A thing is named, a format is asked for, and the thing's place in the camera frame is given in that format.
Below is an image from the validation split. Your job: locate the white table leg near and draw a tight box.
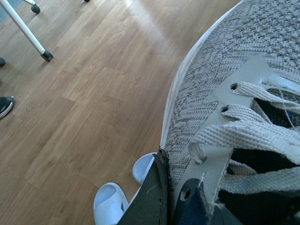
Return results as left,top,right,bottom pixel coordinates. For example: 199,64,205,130
0,0,53,62

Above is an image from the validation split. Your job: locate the white table leg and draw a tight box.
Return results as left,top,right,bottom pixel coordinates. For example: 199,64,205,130
23,0,40,15
0,0,53,62

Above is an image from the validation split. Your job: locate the black sneaker on foot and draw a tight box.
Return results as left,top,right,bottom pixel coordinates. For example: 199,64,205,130
0,96,15,119

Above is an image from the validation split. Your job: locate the grey sneaker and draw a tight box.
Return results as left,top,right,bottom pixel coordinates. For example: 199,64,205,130
160,0,300,225

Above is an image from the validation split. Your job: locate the white table leg far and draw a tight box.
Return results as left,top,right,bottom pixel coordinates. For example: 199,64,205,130
23,0,40,15

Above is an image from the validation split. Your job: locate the light blue slipper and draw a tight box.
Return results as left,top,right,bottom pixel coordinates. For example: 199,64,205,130
132,152,156,184
93,182,129,225

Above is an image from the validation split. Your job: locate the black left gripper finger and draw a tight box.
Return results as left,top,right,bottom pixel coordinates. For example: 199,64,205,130
118,148,168,225

